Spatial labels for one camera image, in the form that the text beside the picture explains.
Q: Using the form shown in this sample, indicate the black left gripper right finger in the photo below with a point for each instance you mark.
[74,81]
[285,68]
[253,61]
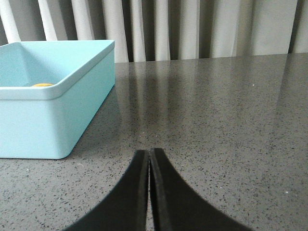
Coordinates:
[177,207]

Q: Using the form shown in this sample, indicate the white pleated curtain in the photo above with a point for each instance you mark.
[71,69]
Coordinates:
[159,30]

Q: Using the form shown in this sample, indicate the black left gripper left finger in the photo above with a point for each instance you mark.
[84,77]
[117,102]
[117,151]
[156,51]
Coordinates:
[125,207]

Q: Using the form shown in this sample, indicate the light blue plastic box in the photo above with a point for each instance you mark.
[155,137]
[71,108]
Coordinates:
[47,122]

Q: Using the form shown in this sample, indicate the yellow toy beetle car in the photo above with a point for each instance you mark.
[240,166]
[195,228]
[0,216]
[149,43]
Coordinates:
[42,85]

